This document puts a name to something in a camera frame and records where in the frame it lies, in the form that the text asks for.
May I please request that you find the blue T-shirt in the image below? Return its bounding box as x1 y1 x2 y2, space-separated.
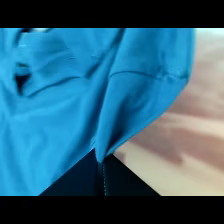
0 27 197 197

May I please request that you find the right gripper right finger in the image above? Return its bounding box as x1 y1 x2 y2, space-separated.
101 152 161 197

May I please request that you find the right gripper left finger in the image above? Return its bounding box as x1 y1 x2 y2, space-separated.
39 148 104 197

